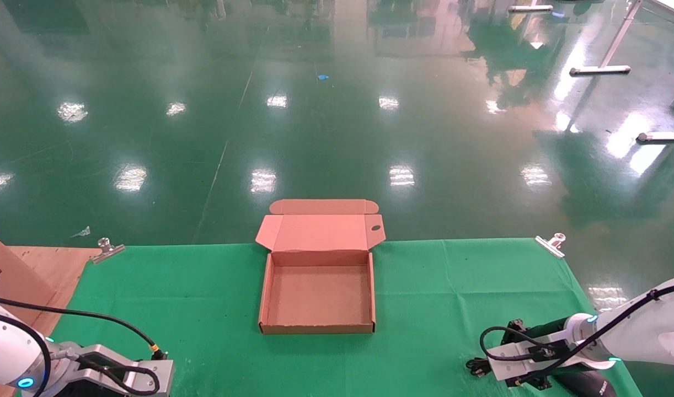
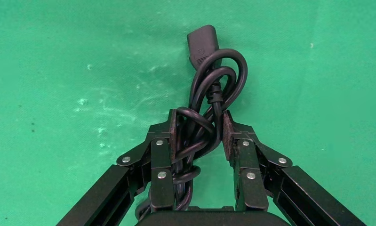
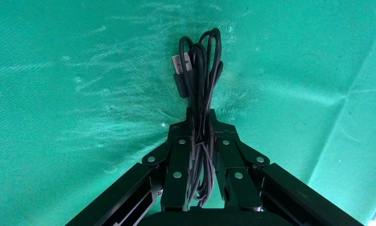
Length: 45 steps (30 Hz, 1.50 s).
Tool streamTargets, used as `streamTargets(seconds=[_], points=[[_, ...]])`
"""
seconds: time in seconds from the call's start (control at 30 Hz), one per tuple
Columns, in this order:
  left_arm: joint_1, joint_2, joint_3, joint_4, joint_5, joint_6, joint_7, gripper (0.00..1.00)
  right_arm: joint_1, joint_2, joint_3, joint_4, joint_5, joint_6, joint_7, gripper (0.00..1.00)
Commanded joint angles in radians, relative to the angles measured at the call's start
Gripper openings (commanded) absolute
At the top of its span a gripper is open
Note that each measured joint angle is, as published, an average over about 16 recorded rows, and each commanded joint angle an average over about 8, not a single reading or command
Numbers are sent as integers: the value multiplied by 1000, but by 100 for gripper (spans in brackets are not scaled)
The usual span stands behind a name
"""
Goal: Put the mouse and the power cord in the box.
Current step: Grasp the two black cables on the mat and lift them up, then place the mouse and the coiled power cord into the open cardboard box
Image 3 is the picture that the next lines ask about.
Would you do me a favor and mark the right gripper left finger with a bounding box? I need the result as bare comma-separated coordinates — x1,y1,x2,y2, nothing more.
64,107,196,226

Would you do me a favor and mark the green table cloth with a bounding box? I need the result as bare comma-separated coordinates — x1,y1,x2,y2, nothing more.
0,0,376,226

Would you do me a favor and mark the black USB cable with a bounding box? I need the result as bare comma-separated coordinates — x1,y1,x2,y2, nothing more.
171,27,224,208

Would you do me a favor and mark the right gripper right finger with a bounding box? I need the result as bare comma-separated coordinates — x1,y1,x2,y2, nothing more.
209,108,365,226

